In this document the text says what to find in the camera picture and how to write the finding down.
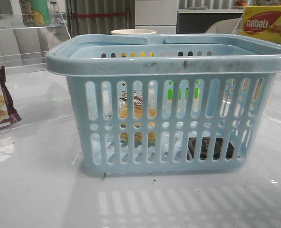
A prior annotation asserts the clear bagged bread package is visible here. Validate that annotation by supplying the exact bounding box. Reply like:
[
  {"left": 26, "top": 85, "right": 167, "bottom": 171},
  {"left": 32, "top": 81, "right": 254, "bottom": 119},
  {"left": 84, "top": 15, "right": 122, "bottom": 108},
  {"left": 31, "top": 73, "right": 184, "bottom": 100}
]
[{"left": 119, "top": 95, "right": 157, "bottom": 144}]

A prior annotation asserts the dark tissue pack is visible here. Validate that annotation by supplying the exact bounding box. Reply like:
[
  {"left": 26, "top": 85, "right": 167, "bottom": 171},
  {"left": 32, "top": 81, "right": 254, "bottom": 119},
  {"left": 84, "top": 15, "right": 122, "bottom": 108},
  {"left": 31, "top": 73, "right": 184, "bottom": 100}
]
[{"left": 187, "top": 137, "right": 234, "bottom": 161}]

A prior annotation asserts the light blue plastic basket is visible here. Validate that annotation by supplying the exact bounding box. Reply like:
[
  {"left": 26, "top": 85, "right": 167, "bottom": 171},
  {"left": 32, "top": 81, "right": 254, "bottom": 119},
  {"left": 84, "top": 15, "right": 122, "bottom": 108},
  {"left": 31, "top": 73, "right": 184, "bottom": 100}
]
[{"left": 46, "top": 34, "right": 281, "bottom": 174}]

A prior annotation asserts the cream paper cup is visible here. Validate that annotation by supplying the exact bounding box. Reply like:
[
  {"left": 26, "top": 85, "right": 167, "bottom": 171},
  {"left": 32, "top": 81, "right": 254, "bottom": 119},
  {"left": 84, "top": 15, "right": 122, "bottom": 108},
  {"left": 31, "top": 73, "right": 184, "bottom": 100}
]
[{"left": 111, "top": 28, "right": 157, "bottom": 37}]

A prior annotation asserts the white cabinet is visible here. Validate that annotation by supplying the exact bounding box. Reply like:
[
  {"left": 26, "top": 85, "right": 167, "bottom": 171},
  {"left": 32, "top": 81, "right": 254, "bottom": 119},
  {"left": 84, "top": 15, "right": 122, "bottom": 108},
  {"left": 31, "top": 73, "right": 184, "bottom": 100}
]
[{"left": 135, "top": 0, "right": 179, "bottom": 34}]

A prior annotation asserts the clear acrylic left shelf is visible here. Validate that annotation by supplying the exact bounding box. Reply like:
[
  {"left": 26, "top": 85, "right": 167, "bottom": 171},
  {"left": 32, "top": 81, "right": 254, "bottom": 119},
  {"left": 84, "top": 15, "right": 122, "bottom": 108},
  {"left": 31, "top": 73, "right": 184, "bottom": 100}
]
[{"left": 0, "top": 12, "right": 70, "bottom": 75}]

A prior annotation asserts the green yellow cartoon package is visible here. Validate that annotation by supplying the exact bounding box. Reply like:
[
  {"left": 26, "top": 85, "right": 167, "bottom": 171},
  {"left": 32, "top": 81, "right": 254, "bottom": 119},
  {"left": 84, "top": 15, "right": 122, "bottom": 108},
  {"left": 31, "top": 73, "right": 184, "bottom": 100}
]
[{"left": 19, "top": 0, "right": 50, "bottom": 27}]

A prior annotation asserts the yellow nabati wafer box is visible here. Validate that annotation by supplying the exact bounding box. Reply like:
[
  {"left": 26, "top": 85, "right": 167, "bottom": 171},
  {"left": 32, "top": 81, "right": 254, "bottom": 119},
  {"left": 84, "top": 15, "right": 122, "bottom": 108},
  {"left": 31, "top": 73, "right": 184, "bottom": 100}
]
[{"left": 240, "top": 5, "right": 281, "bottom": 44}]

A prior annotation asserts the clear acrylic right stand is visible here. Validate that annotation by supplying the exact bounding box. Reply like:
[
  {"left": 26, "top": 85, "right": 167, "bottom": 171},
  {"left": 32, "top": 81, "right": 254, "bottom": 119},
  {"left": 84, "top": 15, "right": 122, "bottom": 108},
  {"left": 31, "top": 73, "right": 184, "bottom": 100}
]
[{"left": 234, "top": 11, "right": 281, "bottom": 44}]

